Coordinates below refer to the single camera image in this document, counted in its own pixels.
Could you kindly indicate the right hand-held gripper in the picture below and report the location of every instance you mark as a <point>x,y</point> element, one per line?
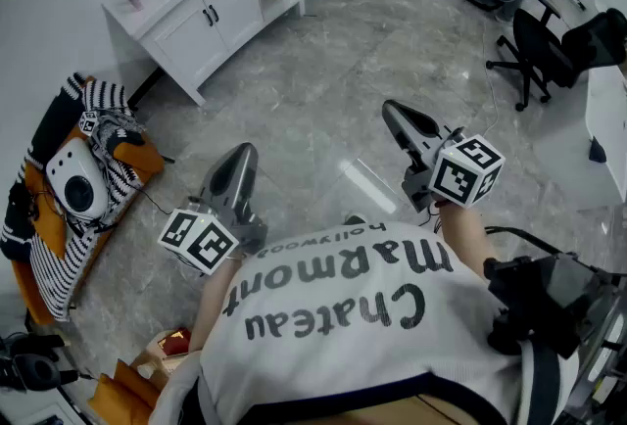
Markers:
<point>465,173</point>

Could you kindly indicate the wooden stool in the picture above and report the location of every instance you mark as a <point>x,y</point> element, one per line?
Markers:
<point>147,364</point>

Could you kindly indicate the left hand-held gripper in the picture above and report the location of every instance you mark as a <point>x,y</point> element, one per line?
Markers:
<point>196,242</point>

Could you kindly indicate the black shoulder pack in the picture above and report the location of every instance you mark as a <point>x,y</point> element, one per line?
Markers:
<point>548,296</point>

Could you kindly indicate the grey knitted cloth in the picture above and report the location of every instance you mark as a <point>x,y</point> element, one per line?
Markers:
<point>115,131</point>

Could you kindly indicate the orange cushion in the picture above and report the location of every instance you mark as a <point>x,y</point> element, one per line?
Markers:
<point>122,396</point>

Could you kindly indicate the black equipment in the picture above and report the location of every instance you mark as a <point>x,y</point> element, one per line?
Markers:
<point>34,364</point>

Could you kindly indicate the person's left forearm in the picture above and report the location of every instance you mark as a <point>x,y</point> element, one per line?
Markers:
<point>213,305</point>

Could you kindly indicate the black office chair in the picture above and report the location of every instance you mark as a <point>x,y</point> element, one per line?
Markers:
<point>544,51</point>

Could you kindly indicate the person's right forearm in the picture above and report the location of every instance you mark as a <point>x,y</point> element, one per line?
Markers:
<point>463,237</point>

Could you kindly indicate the person's shoe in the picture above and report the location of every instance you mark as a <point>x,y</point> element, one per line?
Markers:
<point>353,220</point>

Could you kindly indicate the orange sofa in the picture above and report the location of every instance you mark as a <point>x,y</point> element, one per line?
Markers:
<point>142,158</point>

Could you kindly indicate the person's white printed shirt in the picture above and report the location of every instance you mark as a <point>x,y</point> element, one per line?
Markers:
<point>343,340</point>

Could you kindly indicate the striped black-white blanket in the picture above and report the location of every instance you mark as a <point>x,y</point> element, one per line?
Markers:
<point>59,266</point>

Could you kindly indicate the white table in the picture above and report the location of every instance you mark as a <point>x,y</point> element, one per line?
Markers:
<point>607,119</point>

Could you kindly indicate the red book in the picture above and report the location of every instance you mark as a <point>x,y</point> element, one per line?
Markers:
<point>174,341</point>

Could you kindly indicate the white round-lens device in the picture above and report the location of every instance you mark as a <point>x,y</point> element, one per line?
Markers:
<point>73,178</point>

